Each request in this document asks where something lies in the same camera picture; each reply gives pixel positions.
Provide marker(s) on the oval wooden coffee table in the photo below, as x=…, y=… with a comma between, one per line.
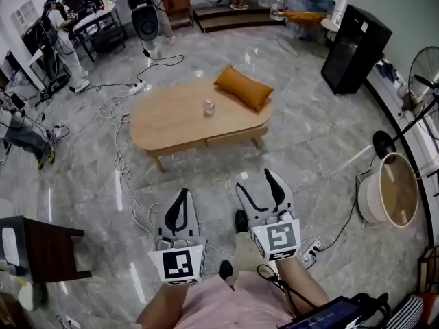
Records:
x=171, y=118

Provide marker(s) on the small clear glass container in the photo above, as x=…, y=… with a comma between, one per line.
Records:
x=209, y=108

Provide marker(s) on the striped black white bag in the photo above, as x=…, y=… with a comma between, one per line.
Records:
x=408, y=314

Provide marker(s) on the person's right forearm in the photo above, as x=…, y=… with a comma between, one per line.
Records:
x=302, y=279

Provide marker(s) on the person's khaki trouser leg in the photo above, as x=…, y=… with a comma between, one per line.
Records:
x=247, y=255

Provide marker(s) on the black tablet screen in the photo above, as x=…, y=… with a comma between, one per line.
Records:
x=329, y=315

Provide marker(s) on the person's left forearm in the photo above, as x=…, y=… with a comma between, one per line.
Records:
x=164, y=303

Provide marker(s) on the round white side table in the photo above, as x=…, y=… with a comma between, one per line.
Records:
x=394, y=190

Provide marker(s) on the black frame white table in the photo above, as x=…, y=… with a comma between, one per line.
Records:
x=97, y=26

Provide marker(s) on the person's black shoe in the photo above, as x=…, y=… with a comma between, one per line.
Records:
x=241, y=220
x=226, y=269

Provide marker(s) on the white power strip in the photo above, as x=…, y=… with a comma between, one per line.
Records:
x=57, y=132
x=138, y=87
x=310, y=249

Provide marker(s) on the black standing fan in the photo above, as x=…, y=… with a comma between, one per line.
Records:
x=423, y=81

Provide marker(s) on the black round floor fan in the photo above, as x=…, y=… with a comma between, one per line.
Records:
x=145, y=24

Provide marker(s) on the dark wooden stool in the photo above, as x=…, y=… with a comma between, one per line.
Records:
x=44, y=249

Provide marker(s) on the wooden step platform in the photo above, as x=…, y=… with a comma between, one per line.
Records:
x=236, y=17

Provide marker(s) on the person's pink shirt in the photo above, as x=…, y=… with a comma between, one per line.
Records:
x=233, y=307

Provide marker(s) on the orange pillow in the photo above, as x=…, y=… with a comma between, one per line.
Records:
x=245, y=87

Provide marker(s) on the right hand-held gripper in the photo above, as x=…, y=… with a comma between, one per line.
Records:
x=279, y=238

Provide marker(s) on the orange chair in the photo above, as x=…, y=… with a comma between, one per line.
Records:
x=303, y=21

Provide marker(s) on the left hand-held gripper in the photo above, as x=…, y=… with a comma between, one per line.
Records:
x=178, y=262

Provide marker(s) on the brown wooden cabinet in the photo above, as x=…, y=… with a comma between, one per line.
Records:
x=176, y=7

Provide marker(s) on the black cabinet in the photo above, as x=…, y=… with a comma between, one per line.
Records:
x=353, y=50

